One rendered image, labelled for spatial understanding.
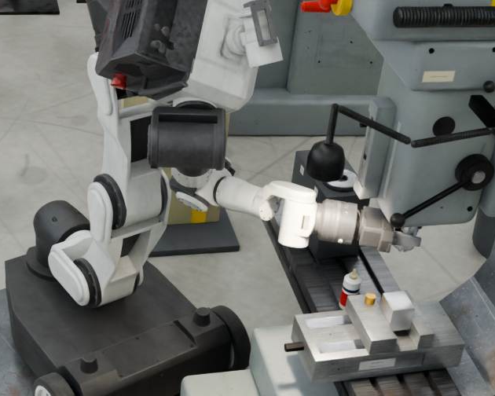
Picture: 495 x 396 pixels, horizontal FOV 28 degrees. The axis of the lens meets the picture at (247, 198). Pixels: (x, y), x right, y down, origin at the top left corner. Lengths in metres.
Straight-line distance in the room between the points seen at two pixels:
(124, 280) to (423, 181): 1.05
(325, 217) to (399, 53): 0.42
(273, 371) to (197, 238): 1.81
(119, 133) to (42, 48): 3.27
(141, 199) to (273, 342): 0.48
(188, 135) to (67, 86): 3.27
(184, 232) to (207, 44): 2.17
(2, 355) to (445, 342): 1.33
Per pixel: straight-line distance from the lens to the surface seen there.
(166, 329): 2.74
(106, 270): 2.61
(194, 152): 1.91
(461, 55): 1.76
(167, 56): 1.89
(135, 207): 2.42
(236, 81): 1.97
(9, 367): 2.91
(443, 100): 1.82
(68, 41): 5.63
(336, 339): 2.15
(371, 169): 1.94
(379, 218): 2.08
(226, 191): 2.16
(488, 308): 2.42
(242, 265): 3.95
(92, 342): 2.73
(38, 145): 4.64
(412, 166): 1.88
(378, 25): 1.66
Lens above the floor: 2.41
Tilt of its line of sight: 34 degrees down
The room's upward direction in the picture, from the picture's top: 7 degrees clockwise
